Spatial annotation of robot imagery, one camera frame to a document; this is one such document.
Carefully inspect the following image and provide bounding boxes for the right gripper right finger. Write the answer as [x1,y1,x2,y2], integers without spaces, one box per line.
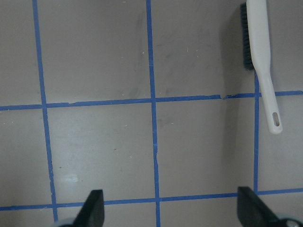
[237,186,281,227]

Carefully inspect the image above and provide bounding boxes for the beige hand brush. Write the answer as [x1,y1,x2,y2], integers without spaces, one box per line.
[240,0,283,134]

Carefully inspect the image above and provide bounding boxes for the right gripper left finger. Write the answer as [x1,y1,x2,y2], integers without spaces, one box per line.
[71,190,105,227]

